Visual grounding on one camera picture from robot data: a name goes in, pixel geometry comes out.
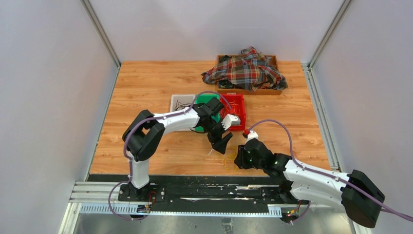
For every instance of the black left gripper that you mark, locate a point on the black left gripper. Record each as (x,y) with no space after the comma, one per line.
(221,146)

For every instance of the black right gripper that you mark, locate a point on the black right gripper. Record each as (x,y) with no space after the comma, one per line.
(240,160)

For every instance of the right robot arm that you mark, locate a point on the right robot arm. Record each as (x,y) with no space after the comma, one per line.
(352,193)

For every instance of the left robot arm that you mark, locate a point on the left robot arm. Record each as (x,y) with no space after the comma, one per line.
(143,136)

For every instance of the red plastic bin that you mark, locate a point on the red plastic bin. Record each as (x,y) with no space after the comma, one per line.
(236,101)

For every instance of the green plastic bin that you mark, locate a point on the green plastic bin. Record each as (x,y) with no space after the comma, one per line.
(205,98)

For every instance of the white plastic bin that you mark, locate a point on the white plastic bin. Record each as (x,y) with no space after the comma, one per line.
(179,102)

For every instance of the plaid shirt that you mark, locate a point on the plaid shirt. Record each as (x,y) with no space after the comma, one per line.
(250,70)

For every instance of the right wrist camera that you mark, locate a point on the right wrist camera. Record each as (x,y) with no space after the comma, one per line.
(250,134)

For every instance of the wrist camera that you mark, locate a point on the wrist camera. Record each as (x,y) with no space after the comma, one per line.
(231,122)
(250,134)

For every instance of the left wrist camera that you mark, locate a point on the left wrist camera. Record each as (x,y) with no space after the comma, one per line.
(231,122)

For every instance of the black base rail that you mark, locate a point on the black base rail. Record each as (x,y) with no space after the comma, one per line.
(211,194)

